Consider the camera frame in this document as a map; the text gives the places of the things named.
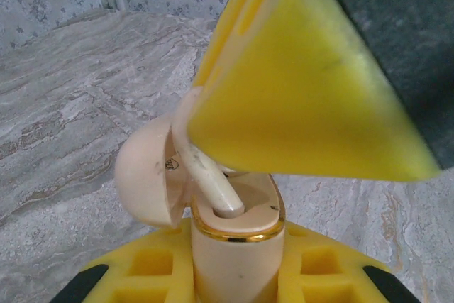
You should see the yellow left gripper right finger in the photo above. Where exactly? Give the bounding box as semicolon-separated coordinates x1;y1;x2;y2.
276;221;423;303

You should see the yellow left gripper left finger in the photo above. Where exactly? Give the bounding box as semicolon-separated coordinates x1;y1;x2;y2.
51;223;199;303

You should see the pale round earbud charging case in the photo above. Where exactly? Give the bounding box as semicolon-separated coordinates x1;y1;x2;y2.
113;117;287;303

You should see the white wireless earbud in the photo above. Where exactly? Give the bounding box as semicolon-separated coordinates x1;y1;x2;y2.
172;86;245;219

